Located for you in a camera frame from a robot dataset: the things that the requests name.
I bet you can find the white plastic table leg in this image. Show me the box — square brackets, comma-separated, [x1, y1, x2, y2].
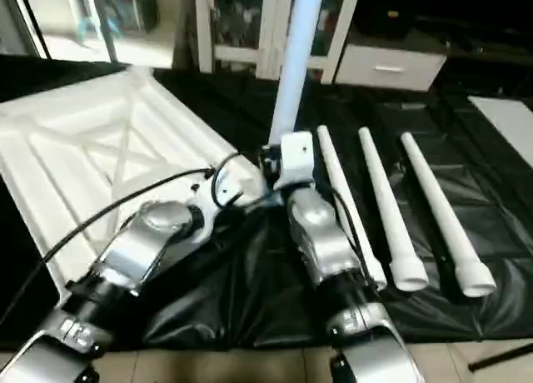
[357, 127, 429, 293]
[316, 124, 389, 291]
[401, 131, 497, 299]
[267, 0, 326, 148]

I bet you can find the white plastic table top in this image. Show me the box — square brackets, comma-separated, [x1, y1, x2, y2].
[0, 66, 269, 294]

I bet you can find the white glass-door cabinet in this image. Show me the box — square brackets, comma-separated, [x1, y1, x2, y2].
[193, 0, 364, 82]

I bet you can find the black work mat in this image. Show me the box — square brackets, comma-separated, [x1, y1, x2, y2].
[0, 54, 533, 351]

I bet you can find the white drawer unit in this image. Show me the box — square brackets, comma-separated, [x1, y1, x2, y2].
[336, 43, 448, 93]

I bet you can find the black metal bench leg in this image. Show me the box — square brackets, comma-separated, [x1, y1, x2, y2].
[467, 341, 533, 373]

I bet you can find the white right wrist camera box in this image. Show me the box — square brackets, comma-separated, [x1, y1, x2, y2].
[272, 132, 316, 192]

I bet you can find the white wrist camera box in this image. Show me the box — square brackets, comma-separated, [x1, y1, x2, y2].
[187, 177, 244, 226]
[272, 132, 316, 192]

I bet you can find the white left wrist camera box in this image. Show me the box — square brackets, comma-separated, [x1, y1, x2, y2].
[187, 177, 244, 226]

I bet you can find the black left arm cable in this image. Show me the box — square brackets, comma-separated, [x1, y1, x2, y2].
[0, 167, 219, 321]

